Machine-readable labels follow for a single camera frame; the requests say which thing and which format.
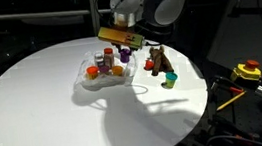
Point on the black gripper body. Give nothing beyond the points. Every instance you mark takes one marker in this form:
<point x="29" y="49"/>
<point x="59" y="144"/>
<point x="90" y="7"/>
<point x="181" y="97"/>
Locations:
<point x="124" y="46"/>

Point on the purple dough tub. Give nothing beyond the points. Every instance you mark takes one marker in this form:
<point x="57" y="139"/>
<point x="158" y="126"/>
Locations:
<point x="125" y="56"/>

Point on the brown spice jar red lid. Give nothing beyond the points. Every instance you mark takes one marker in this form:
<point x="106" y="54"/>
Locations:
<point x="109" y="57"/>

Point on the dough tub yellow lid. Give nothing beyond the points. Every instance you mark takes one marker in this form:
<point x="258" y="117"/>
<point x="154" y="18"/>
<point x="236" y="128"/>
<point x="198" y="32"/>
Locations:
<point x="117" y="70"/>

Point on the silver cap jar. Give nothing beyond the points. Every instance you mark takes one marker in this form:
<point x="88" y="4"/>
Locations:
<point x="99" y="58"/>

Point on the dough tub red-orange lid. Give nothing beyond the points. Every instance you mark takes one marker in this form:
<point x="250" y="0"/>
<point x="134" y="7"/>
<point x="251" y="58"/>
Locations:
<point x="92" y="72"/>

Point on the brown plush moose toy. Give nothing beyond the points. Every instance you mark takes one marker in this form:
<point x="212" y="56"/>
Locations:
<point x="160" y="61"/>

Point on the dough tub teal lid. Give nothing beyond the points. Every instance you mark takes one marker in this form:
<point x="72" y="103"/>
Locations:
<point x="171" y="79"/>

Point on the yellow pencil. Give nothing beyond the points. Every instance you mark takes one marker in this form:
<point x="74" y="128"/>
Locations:
<point x="231" y="101"/>

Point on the horizontal metal railing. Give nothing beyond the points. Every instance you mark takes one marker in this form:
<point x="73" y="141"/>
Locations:
<point x="13" y="17"/>

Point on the yellow emergency stop red button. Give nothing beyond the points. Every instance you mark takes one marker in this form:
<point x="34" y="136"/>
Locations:
<point x="246" y="70"/>

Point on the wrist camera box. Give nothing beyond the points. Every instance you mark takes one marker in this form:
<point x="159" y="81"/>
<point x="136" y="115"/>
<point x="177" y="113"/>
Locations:
<point x="120" y="37"/>

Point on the grey metal post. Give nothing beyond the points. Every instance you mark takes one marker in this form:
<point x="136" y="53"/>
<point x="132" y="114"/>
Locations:
<point x="95" y="17"/>

